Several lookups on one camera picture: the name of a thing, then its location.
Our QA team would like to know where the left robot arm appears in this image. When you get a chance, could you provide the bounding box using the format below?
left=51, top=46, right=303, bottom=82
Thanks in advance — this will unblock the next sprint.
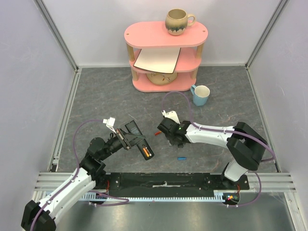
left=21, top=129, right=145, bottom=231

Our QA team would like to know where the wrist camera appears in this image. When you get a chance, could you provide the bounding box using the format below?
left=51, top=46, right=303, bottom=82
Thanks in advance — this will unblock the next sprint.
left=103, top=117, right=116, bottom=133
left=161, top=110, right=180, bottom=124

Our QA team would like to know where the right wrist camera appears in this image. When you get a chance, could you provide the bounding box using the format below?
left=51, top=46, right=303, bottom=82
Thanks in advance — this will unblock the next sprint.
left=161, top=110, right=180, bottom=124

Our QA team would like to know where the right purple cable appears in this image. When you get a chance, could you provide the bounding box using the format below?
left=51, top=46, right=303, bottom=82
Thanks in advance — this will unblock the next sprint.
left=161, top=91, right=276, bottom=208

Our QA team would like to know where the beige ceramic mug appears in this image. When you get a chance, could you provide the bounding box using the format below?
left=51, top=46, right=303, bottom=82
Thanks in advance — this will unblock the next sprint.
left=165, top=9, right=196, bottom=36

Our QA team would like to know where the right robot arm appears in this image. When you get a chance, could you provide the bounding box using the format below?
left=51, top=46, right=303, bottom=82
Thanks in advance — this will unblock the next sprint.
left=157, top=117, right=268, bottom=190

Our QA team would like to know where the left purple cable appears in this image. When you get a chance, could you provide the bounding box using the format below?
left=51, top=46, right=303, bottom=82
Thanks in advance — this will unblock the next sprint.
left=30, top=119, right=130, bottom=231

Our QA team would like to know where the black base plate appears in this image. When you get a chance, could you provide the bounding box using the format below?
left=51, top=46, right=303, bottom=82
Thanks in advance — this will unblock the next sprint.
left=94, top=172, right=250, bottom=197

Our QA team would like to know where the white square plate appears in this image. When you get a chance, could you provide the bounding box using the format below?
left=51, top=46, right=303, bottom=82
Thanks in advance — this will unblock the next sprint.
left=133, top=47, right=181, bottom=74

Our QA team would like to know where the black gold battery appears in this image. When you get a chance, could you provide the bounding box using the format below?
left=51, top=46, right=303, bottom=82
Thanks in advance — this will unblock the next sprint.
left=145, top=147, right=152, bottom=156

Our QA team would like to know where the beige bird-painted bowl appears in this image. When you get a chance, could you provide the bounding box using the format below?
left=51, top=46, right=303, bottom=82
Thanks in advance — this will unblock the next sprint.
left=146, top=73, right=178, bottom=86

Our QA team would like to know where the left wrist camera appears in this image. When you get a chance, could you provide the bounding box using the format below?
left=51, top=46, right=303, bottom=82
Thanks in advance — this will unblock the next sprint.
left=103, top=117, right=116, bottom=133

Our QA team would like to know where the purple cable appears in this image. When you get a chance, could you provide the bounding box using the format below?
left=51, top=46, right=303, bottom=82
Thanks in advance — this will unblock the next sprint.
left=30, top=119, right=130, bottom=231
left=161, top=91, right=276, bottom=208

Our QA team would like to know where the white cable duct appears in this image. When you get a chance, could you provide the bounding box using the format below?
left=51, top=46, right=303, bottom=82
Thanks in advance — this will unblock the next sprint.
left=79, top=192, right=239, bottom=203

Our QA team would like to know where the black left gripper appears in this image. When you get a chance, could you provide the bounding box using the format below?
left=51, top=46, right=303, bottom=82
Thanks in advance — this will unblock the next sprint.
left=99, top=127, right=145, bottom=161

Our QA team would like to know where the light blue mug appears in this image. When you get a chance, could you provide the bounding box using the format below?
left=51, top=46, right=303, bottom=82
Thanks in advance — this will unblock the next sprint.
left=191, top=85, right=210, bottom=106

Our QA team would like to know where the black remote control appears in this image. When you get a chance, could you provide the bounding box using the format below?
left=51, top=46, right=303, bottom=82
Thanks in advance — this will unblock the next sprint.
left=125, top=120, right=154, bottom=161

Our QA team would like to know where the pink three-tier shelf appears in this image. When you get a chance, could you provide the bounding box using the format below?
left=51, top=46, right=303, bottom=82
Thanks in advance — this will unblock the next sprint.
left=124, top=21, right=208, bottom=92

